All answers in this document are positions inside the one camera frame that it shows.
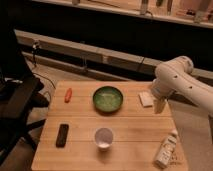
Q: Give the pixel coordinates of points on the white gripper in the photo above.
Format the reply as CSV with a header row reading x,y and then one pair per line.
x,y
159,105

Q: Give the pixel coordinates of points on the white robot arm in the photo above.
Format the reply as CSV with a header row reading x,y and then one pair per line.
x,y
175,75

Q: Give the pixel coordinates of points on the green ceramic bowl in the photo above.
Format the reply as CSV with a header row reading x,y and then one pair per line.
x,y
107,99

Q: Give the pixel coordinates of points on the white sponge block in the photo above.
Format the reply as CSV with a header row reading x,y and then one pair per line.
x,y
146,99

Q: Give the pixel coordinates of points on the white plastic bottle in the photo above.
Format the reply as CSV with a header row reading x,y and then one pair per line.
x,y
166,150

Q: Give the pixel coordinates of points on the wooden table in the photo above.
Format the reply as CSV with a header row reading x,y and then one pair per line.
x,y
138,132

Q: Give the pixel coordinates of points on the orange carrot toy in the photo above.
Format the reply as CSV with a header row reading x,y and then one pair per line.
x,y
68,95

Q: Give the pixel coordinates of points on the black remote control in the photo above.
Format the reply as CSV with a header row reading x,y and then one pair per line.
x,y
62,135

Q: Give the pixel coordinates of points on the black office chair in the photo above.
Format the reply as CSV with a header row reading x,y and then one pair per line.
x,y
19,90

